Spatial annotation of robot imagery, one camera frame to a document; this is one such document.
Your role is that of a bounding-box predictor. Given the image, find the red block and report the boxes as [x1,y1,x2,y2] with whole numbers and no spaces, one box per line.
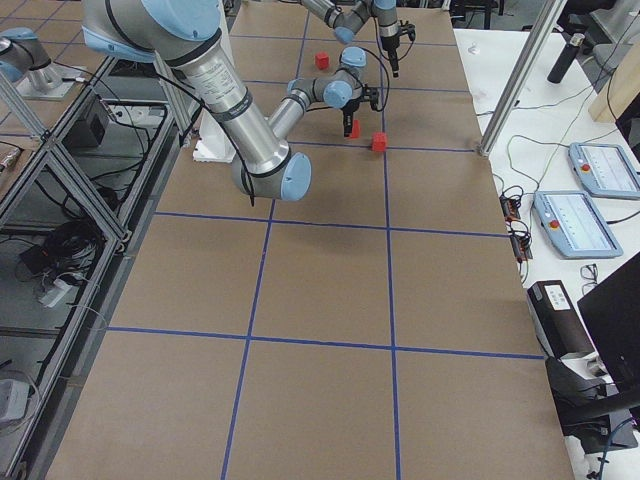
[371,132,388,153]
[349,119,361,139]
[314,51,330,70]

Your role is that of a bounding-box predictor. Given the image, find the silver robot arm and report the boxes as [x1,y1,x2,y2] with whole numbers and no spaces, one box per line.
[82,1,366,201]
[299,0,416,78]

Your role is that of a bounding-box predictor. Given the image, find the black water bottle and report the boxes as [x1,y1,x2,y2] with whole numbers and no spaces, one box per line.
[547,33,585,84]

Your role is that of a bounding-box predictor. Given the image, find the far teach pendant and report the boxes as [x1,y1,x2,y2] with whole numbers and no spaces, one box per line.
[569,143,639,200]

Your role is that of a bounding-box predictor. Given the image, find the teach pendant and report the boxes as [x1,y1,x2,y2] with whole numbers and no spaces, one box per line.
[569,143,639,200]
[533,191,623,259]

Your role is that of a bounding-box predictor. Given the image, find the near teach pendant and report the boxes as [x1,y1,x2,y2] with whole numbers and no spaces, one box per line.
[533,191,623,259]

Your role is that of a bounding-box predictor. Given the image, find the eyeglasses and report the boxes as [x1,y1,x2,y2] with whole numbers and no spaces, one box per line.
[580,263,599,295]

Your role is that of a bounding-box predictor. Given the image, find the black box with label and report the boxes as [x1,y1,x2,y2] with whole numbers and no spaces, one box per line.
[527,280,595,360]

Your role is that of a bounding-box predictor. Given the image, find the black monitor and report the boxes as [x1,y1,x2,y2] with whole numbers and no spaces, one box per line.
[578,254,639,390]

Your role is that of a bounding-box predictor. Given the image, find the white camera stand post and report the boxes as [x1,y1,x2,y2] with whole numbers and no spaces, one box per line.
[192,29,241,164]

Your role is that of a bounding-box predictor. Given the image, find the aluminium frame post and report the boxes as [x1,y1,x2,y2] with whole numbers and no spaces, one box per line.
[477,0,567,157]

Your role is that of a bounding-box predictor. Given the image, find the aluminium side frame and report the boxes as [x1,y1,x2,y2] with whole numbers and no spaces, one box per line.
[0,29,201,480]

